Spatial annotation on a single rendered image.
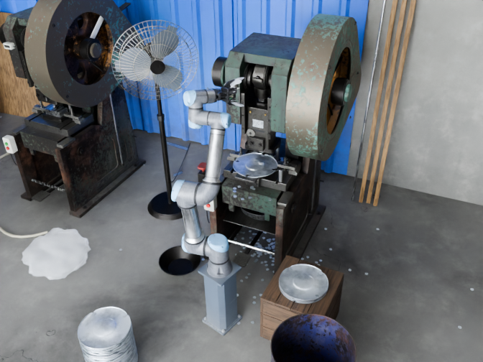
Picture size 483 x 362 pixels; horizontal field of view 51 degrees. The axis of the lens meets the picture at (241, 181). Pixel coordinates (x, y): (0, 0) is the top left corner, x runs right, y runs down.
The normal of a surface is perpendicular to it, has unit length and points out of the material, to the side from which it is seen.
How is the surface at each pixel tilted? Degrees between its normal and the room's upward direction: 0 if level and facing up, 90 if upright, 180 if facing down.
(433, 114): 90
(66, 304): 0
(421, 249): 0
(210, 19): 90
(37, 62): 86
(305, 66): 53
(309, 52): 40
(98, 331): 0
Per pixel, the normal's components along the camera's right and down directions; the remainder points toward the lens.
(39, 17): -0.31, -0.24
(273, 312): -0.44, 0.51
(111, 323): -0.01, -0.82
